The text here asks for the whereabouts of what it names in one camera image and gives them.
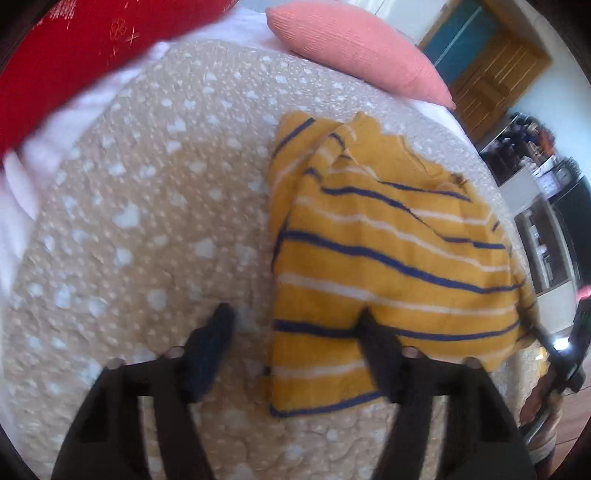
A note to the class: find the yellow striped sweater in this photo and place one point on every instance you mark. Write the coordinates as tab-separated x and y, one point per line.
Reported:
392	240

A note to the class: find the person's right hand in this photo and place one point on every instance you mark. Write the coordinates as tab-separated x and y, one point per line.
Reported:
540	401

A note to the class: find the blue curtain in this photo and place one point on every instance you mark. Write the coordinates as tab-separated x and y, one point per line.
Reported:
455	41

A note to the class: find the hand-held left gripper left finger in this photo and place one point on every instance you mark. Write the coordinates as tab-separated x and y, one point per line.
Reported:
207	360

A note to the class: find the wooden door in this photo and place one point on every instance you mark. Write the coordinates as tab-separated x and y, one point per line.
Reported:
498	83

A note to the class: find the black television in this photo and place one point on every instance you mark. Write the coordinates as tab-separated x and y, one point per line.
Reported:
575	217

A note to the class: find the white television cabinet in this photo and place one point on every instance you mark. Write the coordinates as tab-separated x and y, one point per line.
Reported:
519	182

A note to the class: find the white shoe rack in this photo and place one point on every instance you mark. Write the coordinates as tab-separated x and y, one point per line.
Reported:
521	143

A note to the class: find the beige heart print quilted blanket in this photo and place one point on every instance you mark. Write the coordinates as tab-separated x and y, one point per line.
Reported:
152	207

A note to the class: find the person's right forearm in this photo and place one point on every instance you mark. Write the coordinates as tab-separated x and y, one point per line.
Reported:
547	443

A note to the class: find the red pillow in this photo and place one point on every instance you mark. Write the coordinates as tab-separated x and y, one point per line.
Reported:
92	46

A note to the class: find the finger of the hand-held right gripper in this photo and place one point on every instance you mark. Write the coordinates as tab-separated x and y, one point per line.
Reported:
561	364

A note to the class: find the pink pillow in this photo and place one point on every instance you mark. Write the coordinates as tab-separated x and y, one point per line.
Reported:
351	46

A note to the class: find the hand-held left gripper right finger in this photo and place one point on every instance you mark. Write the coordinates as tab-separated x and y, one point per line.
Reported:
383	360

